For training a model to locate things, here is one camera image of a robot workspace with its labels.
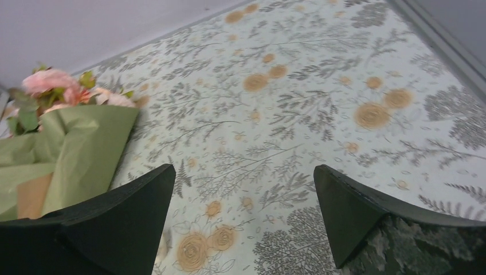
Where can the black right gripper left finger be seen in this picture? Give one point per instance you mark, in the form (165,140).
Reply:
(117,232)

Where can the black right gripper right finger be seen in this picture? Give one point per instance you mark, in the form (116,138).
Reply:
(370,232)

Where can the olive green wrapping paper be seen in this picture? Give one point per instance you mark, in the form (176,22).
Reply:
(72,159)

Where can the orange wrapping paper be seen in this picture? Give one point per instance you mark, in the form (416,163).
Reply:
(31,196)

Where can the pink fake flower bunch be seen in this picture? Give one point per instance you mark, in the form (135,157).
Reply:
(48,89)

